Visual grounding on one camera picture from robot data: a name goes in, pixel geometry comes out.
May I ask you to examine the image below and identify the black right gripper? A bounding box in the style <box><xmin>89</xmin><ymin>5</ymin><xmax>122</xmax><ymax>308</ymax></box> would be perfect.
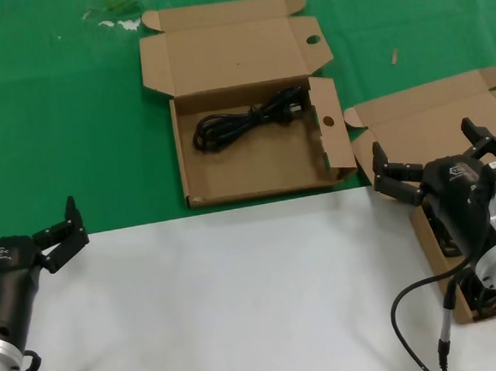
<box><xmin>368</xmin><ymin>114</ymin><xmax>496</xmax><ymax>266</ymax></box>

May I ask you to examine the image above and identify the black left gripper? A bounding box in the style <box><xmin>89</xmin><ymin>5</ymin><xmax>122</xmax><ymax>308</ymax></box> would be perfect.
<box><xmin>0</xmin><ymin>194</ymin><xmax>98</xmax><ymax>344</ymax></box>

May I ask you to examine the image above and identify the plain open cardboard box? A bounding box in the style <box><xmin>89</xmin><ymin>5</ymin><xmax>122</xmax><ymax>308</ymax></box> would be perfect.
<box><xmin>340</xmin><ymin>65</ymin><xmax>496</xmax><ymax>333</ymax></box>

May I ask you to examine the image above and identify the cardboard box with round holes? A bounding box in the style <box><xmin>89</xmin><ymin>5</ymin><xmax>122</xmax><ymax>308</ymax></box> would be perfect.
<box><xmin>135</xmin><ymin>0</ymin><xmax>361</xmax><ymax>212</ymax></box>

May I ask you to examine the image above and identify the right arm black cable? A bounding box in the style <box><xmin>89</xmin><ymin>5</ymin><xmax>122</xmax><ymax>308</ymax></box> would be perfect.
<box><xmin>385</xmin><ymin>257</ymin><xmax>487</xmax><ymax>371</ymax></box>

